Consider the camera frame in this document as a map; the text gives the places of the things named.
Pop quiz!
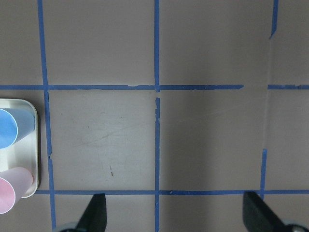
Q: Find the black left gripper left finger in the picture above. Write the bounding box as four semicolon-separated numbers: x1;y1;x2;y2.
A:
75;193;107;232

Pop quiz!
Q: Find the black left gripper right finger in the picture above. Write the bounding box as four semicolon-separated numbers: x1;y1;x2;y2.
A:
242;191;285;232

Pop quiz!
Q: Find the pink plastic cup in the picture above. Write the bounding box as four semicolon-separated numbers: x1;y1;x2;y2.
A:
0;167;33;214

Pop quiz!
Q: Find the blue plastic cup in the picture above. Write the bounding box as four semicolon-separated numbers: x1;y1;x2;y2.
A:
0;108;36;149

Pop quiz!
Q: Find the cream plastic tray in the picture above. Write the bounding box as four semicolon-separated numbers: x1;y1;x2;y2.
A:
0;99;40;198

